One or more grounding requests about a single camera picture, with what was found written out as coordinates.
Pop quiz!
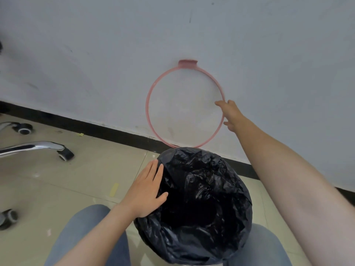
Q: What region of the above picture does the person's left hand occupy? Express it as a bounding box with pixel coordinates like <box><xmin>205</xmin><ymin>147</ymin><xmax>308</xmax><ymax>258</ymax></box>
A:
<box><xmin>119</xmin><ymin>159</ymin><xmax>169</xmax><ymax>219</ymax></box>

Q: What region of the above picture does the person's right hand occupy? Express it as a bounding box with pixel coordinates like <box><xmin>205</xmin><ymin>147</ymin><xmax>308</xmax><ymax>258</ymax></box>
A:
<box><xmin>215</xmin><ymin>100</ymin><xmax>246</xmax><ymax>133</ymax></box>

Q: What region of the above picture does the black trash bag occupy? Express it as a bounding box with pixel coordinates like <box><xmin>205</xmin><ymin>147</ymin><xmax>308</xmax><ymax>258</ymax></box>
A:
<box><xmin>134</xmin><ymin>147</ymin><xmax>253</xmax><ymax>266</ymax></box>

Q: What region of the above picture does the pink plastic ring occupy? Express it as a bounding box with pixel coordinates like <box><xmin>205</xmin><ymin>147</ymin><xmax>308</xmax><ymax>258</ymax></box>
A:
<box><xmin>146</xmin><ymin>60</ymin><xmax>226</xmax><ymax>149</ymax></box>

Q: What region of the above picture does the person's right forearm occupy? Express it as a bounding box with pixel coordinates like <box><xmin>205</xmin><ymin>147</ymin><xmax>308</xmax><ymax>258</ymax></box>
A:
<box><xmin>234</xmin><ymin>118</ymin><xmax>355</xmax><ymax>266</ymax></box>

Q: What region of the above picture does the person's left forearm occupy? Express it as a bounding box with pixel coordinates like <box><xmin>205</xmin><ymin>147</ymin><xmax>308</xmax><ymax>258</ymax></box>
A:
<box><xmin>54</xmin><ymin>202</ymin><xmax>139</xmax><ymax>266</ymax></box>

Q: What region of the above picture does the black baseboard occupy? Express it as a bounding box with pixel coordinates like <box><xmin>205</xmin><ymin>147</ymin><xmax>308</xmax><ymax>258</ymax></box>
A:
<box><xmin>0</xmin><ymin>101</ymin><xmax>355</xmax><ymax>207</ymax></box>

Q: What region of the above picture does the person's left leg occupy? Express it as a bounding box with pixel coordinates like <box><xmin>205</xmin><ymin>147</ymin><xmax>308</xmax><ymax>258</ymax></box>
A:
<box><xmin>44</xmin><ymin>204</ymin><xmax>131</xmax><ymax>266</ymax></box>

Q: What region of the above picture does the person's leg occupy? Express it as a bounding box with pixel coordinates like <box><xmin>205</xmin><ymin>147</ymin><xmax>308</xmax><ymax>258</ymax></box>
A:
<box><xmin>244</xmin><ymin>223</ymin><xmax>293</xmax><ymax>266</ymax></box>
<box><xmin>44</xmin><ymin>204</ymin><xmax>131</xmax><ymax>266</ymax></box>

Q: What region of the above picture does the black chair caster wheel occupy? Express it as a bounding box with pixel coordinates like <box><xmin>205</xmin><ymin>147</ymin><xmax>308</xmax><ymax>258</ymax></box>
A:
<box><xmin>0</xmin><ymin>209</ymin><xmax>19</xmax><ymax>230</ymax></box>
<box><xmin>18</xmin><ymin>123</ymin><xmax>34</xmax><ymax>135</ymax></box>
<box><xmin>57</xmin><ymin>145</ymin><xmax>75</xmax><ymax>163</ymax></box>

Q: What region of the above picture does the chrome office chair base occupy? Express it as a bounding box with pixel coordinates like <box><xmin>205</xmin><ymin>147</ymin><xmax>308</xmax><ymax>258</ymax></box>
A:
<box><xmin>0</xmin><ymin>121</ymin><xmax>67</xmax><ymax>159</ymax></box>

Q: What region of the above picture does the person's right leg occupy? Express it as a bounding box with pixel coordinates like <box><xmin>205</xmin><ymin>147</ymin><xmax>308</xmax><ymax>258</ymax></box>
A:
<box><xmin>244</xmin><ymin>223</ymin><xmax>293</xmax><ymax>266</ymax></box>

